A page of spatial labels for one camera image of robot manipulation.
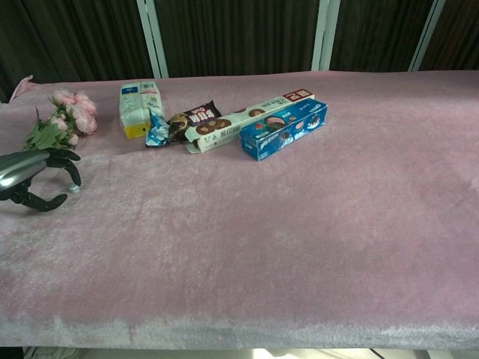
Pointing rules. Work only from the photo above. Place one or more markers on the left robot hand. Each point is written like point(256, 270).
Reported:
point(22, 168)

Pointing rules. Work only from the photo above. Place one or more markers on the pink artificial flower bouquet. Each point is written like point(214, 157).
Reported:
point(71, 116)

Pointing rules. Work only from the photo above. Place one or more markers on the white milk carton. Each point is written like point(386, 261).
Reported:
point(139, 108)

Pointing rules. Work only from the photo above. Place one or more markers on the blue white snack wrapper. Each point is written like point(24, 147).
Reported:
point(158, 131)

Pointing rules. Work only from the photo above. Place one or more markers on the dark brown cookie packet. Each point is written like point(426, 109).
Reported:
point(194, 119)

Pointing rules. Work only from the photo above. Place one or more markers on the white chocolate cookie box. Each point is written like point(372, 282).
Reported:
point(239, 119)

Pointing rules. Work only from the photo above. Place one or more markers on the pink plush table cloth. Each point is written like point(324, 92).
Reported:
point(239, 224)

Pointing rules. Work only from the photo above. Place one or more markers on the dark pleated curtain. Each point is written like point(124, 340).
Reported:
point(239, 33)

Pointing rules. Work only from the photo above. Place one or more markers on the blue Oreo box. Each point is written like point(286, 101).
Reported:
point(284, 129)

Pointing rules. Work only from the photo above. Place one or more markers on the white screen frame post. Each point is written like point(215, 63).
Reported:
point(152, 37)
point(322, 35)
point(426, 35)

